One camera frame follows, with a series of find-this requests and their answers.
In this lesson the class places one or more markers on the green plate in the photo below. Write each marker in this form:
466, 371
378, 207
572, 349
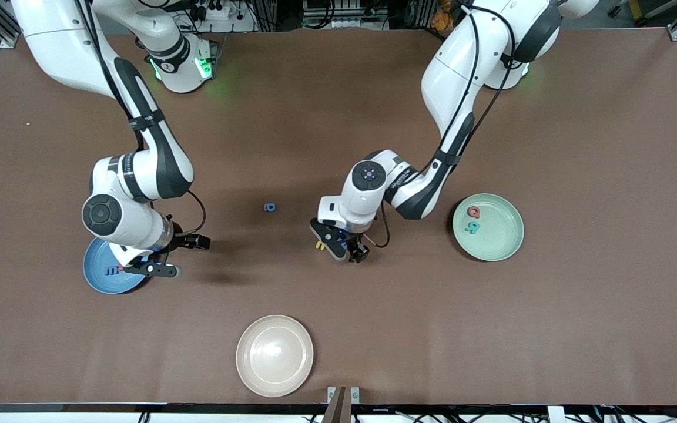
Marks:
497, 235

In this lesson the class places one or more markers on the red foam capital Q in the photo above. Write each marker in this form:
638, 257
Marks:
473, 212

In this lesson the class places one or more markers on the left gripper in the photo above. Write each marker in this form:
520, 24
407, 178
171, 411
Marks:
358, 249

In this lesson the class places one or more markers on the beige plate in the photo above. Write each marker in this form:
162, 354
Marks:
274, 356

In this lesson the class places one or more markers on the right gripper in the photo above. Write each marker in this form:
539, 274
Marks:
181, 239

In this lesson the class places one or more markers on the silver equipment rack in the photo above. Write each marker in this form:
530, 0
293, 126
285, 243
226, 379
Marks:
344, 12

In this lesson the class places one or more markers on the metal table bracket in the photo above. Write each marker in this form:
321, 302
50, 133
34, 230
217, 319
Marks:
343, 396

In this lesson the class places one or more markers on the white power strip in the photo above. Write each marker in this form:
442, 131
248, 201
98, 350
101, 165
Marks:
227, 12

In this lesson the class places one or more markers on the teal foam capital R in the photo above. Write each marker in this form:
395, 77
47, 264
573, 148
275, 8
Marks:
472, 228

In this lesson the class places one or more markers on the blue foam lowercase m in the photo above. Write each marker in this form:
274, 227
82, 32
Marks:
110, 271

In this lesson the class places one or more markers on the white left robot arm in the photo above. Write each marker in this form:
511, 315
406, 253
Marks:
456, 70

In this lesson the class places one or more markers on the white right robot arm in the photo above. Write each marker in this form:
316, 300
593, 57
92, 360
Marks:
62, 47

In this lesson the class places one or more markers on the blue foam lowercase a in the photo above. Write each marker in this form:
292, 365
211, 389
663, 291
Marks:
267, 207

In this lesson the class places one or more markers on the orange packets pile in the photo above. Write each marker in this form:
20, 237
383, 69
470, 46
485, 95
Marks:
444, 17

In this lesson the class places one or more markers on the blue plate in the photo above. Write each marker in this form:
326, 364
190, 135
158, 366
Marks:
97, 276

